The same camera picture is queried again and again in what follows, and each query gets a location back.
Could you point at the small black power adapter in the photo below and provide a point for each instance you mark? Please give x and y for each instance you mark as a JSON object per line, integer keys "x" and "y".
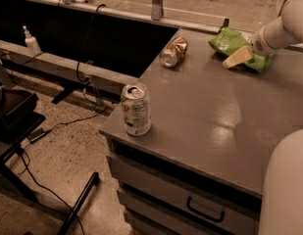
{"x": 36, "y": 135}

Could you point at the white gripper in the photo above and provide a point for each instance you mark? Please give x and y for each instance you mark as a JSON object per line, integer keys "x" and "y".
{"x": 259, "y": 44}

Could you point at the white pump sanitizer bottle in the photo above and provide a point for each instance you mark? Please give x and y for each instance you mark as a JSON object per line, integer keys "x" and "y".
{"x": 31, "y": 42}

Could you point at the green rice chip bag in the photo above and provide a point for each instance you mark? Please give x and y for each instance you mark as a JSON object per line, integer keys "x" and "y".
{"x": 228, "y": 40}

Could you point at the grey drawer cabinet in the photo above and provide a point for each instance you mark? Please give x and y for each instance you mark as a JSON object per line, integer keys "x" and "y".
{"x": 201, "y": 167}

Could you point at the grey low ledge beam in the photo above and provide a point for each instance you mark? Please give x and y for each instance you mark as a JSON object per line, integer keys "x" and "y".
{"x": 106, "y": 80}

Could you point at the crushed orange soda can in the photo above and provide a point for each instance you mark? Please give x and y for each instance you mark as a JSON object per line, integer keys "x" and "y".
{"x": 174, "y": 52}

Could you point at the metal bracket centre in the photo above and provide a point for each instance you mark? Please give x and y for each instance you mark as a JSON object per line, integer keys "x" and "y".
{"x": 157, "y": 9}

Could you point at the upright 7up can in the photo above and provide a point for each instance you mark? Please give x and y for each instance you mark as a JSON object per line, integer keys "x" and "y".
{"x": 135, "y": 101}

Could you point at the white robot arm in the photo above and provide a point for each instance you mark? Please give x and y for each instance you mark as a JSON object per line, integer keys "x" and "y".
{"x": 282, "y": 201}

